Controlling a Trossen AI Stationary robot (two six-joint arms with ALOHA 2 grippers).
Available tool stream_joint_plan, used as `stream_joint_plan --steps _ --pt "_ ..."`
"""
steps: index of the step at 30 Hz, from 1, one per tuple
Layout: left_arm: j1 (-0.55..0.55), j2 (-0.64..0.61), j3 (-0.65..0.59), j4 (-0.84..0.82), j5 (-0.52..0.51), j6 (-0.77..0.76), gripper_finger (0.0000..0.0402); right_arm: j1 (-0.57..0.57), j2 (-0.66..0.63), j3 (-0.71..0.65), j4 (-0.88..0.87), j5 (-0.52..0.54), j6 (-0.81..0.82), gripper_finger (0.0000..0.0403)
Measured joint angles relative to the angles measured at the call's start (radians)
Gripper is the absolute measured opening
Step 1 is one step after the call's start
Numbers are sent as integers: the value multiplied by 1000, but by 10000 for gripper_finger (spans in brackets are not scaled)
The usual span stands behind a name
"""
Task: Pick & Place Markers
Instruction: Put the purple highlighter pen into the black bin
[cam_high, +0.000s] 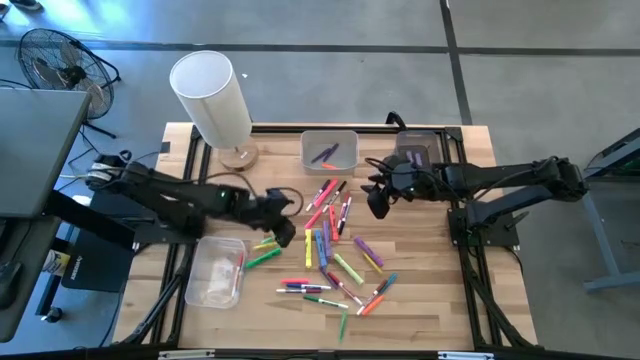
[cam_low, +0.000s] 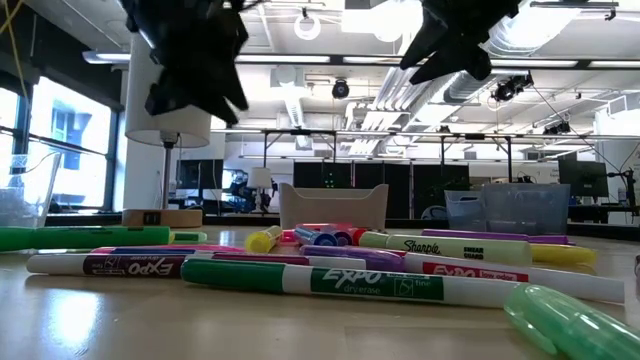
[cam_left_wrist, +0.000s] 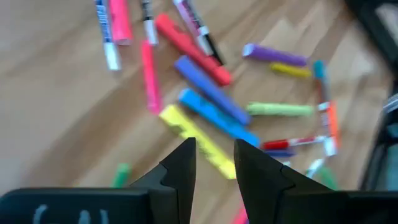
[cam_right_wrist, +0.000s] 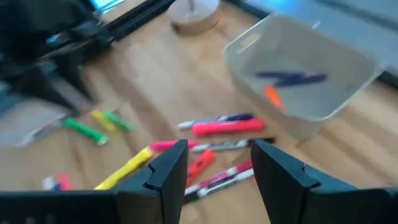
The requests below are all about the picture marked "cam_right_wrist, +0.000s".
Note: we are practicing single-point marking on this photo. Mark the white plastic bin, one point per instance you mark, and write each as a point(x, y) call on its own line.
point(335, 62)

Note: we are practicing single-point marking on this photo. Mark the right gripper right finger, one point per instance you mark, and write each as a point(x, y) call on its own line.
point(286, 193)

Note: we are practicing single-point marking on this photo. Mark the large pink highlighter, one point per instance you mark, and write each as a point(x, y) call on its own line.
point(228, 127)

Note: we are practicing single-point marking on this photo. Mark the clear shallow plastic bin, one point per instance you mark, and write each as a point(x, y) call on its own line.
point(25, 127)

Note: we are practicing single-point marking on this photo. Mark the red highlighter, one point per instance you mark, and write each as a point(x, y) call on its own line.
point(200, 166)

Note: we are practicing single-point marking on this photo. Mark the fat bright green highlighter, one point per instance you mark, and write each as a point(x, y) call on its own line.
point(84, 130)

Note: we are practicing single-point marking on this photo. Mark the blue dry-erase marker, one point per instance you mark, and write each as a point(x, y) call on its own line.
point(48, 183)

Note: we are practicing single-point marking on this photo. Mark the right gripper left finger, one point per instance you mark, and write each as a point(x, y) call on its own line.
point(155, 199)

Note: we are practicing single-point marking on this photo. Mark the purple pen highlighter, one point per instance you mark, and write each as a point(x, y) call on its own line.
point(280, 74)
point(304, 80)

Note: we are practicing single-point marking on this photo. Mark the yellow pen highlighter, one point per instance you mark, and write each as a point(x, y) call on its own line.
point(102, 120)

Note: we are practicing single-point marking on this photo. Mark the white marker black print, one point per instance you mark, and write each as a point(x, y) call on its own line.
point(224, 145)

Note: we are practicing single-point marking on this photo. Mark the white shade table lamp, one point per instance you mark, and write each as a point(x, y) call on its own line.
point(192, 18)

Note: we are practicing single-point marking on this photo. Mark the green pen highlighter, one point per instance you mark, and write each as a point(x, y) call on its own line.
point(119, 122)

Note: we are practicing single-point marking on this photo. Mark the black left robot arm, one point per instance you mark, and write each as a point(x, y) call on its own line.
point(46, 31)

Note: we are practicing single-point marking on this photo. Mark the red dry-erase marker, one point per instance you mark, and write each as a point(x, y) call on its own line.
point(224, 175)

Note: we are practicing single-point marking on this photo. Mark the yellow Sharpie highlighter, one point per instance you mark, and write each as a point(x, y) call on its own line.
point(124, 169)

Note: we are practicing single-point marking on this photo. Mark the orange marker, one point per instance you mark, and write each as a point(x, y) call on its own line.
point(273, 97)

